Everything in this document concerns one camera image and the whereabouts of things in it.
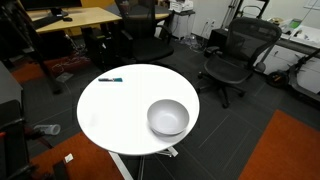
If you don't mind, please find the black marker with teal cap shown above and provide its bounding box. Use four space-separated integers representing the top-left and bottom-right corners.
97 77 124 83

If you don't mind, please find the white round bowl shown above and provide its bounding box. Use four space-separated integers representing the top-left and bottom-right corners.
146 98 191 137

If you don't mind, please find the black padded office chair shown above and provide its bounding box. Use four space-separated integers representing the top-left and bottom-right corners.
114 0 175 65

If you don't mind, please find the white cabinet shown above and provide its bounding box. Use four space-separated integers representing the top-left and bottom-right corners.
171 11 196 40

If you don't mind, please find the black mesh office chair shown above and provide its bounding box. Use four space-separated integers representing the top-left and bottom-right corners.
197 17 283 109

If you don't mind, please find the black floor box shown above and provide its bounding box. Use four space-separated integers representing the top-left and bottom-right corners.
207 28 230 50

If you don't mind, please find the black computer tower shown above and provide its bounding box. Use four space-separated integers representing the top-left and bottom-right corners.
81 26 112 69

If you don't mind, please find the white table base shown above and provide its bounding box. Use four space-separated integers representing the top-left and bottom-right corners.
108 146 179 180

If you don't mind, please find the white printer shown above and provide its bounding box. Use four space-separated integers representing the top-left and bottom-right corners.
168 0 195 14

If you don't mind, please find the grey power strip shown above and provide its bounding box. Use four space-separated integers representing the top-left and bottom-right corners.
55 72 75 84

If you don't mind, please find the light wooden desk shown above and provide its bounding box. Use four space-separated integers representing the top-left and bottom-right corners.
26 6 170 35

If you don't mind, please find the black slanted desk leg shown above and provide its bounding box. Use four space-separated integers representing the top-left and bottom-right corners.
31 33 65 95

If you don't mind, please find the small white tag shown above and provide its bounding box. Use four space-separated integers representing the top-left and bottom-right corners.
64 153 75 164

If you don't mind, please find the clear plastic cup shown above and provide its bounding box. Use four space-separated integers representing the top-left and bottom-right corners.
33 123 62 136

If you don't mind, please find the black electric scooter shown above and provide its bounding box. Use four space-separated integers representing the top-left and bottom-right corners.
265 49 320 105

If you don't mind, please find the black keyboard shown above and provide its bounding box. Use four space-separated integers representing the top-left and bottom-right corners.
30 15 56 30

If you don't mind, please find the black computer monitor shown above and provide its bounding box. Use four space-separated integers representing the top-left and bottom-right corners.
19 0 83 18

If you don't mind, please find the white side desk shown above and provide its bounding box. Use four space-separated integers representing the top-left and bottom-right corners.
255 18 320 95

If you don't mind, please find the green box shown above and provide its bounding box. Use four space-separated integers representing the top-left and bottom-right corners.
287 18 303 30

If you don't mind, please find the black equipment cabinet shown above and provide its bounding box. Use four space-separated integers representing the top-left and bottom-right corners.
0 61 38 180

